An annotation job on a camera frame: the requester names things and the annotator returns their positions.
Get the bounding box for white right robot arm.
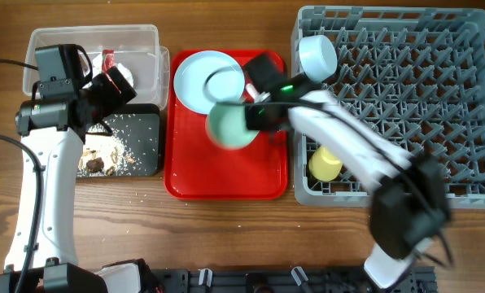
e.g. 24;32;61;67
244;73;452;289

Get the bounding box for red strawberry snack wrapper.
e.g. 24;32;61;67
101;50;115;72

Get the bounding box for red serving tray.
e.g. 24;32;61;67
163;49;289;201

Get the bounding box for rice and food scraps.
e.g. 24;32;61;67
77;113;154;177

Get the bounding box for blue bowl with rice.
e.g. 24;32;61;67
299;35;338;82

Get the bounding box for mint green bowl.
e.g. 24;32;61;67
205;103;259;150

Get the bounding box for white napkin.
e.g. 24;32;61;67
91;55;134;87

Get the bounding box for pink plastic fork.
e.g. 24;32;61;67
245;83;260;103

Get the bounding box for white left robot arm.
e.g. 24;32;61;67
0;67;147;292

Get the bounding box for black food waste tray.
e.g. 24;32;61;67
75;103;162;178

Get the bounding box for grey dishwasher rack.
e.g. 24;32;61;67
291;6;485;209

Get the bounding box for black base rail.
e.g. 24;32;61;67
148;266;437;293

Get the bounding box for light blue plate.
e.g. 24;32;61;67
173;50;245;115

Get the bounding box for yellow plastic cup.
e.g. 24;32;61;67
308;146;343;181

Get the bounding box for clear plastic waste bin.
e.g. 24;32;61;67
25;24;170;110

